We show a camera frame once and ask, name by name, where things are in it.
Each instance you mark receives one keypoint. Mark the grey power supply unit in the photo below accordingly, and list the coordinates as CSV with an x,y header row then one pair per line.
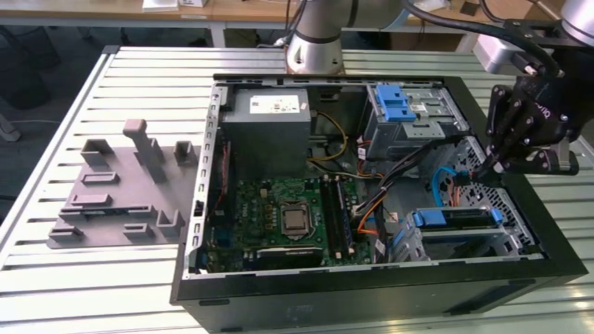
x,y
264,146

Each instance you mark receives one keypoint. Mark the CPU socket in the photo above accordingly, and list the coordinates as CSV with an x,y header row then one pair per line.
x,y
296,238

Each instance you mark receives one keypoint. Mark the small white box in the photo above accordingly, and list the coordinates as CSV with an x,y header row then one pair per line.
x,y
192,2

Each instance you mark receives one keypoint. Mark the silver CPU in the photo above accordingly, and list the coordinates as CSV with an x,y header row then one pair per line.
x,y
295,220

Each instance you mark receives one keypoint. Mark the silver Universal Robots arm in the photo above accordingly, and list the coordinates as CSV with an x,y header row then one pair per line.
x,y
315,48

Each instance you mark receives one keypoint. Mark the grey parts rack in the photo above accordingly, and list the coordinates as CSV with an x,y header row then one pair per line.
x,y
120,195

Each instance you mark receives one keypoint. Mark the black graphics card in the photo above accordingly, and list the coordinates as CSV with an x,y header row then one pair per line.
x,y
287,256

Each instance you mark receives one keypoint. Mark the silver drive cage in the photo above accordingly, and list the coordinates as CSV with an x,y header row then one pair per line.
x,y
417,135

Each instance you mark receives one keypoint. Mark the black office chair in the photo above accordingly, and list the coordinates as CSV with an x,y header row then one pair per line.
x,y
28,69

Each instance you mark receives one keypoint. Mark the black RAM slot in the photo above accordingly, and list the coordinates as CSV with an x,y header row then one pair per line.
x,y
332,215
345,215

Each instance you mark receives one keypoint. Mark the silver disk bay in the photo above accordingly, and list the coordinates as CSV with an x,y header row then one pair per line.
x,y
463,240

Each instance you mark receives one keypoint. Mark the white furniture foot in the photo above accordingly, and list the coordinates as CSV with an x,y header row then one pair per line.
x,y
9,128

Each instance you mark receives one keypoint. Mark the wooden desk white frame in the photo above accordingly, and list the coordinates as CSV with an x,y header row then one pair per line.
x,y
138,16

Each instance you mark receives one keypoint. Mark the blue plastic latch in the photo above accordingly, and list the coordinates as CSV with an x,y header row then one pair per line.
x,y
391,104

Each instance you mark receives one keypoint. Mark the small black object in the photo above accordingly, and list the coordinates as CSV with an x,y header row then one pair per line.
x,y
471,8

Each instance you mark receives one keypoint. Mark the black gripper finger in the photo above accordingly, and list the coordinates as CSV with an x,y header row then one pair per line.
x,y
534,163
503,132

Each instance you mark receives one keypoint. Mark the hard disk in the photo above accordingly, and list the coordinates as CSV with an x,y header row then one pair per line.
x,y
463,219

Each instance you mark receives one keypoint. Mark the green motherboard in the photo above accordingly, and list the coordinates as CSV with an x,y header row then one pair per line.
x,y
252,208

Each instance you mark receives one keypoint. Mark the black PC case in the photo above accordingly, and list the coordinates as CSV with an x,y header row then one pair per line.
x,y
324,299

